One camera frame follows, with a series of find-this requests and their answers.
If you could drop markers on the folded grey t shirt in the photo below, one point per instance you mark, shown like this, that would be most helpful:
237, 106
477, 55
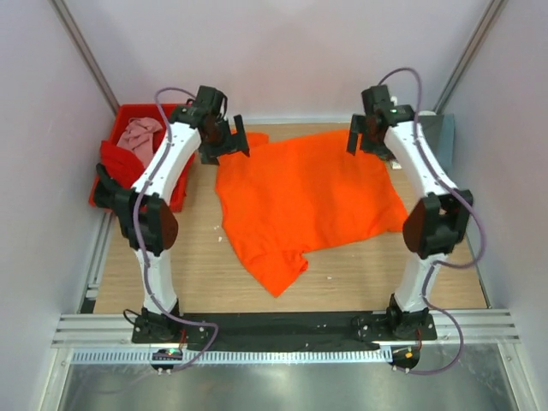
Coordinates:
432, 130

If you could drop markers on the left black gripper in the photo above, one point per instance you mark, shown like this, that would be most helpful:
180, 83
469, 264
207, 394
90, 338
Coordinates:
235, 142

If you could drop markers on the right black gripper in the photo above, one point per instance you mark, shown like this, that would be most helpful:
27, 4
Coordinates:
359, 126

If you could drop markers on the aluminium frame rail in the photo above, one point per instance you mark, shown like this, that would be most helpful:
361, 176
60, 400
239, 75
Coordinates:
104, 330

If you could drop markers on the black t shirt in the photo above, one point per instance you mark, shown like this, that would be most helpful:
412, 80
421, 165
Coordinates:
109, 193

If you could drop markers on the dusty pink t shirt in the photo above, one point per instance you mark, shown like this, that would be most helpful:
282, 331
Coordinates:
138, 136

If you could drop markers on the grey slotted cable duct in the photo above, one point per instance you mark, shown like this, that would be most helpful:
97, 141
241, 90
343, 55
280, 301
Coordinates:
171, 356

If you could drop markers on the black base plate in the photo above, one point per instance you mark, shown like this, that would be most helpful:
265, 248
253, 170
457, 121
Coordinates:
280, 332

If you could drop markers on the folded blue t shirt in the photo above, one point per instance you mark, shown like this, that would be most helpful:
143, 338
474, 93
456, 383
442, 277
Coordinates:
446, 142

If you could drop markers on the folded white t shirt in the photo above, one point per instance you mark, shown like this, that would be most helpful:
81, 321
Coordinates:
394, 165

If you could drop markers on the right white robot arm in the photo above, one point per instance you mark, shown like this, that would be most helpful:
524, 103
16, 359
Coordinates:
439, 219

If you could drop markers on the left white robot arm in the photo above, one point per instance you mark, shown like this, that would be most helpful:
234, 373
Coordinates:
147, 222

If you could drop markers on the red t shirt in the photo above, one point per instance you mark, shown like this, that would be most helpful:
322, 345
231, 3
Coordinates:
121, 164

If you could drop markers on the orange t shirt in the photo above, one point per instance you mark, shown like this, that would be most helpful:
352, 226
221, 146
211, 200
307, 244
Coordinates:
288, 198

